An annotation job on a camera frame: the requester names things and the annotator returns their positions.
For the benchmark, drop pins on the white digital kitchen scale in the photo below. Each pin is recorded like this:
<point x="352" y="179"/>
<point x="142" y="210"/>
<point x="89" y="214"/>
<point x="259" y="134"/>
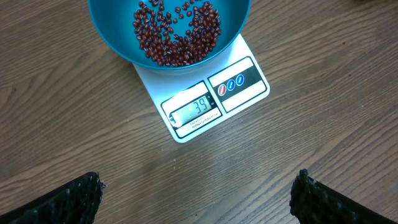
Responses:
<point x="193" y="100"/>

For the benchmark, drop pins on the blue plastic bowl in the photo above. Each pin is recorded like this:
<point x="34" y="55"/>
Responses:
<point x="113" y="21"/>

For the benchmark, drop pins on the red adzuki beans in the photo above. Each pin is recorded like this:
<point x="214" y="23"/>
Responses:
<point x="176" y="41"/>

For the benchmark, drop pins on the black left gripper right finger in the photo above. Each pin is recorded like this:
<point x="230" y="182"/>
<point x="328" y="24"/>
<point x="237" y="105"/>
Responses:
<point x="314" y="203"/>

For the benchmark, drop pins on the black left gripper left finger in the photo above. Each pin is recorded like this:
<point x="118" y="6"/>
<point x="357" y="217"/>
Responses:
<point x="74" y="202"/>

